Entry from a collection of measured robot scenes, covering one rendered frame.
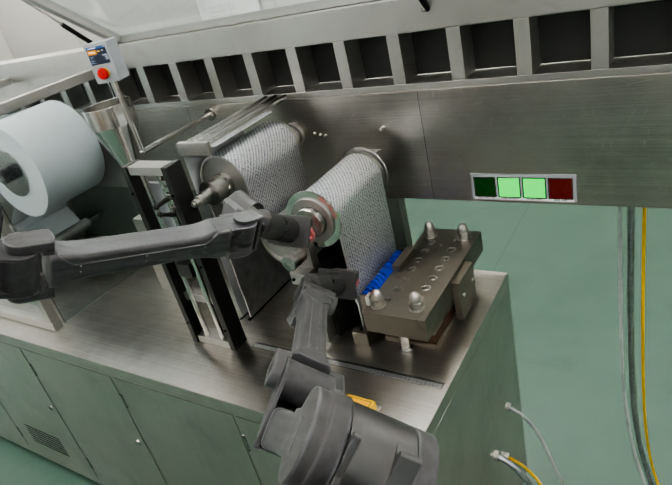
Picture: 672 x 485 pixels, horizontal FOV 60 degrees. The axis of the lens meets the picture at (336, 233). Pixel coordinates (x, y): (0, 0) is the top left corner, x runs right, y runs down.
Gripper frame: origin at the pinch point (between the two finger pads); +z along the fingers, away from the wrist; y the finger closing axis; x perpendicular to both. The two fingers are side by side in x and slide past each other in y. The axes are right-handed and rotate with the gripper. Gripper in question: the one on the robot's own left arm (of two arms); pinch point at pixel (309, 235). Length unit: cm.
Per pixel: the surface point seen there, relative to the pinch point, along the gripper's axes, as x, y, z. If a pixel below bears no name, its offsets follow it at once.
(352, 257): -3.3, 6.2, 11.0
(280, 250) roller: -3.7, -13.1, 8.9
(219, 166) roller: 14.5, -26.3, -3.5
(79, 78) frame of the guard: 44, -97, 6
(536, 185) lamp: 20, 44, 28
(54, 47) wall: 178, -459, 236
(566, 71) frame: 41, 50, 12
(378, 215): 8.7, 6.9, 21.2
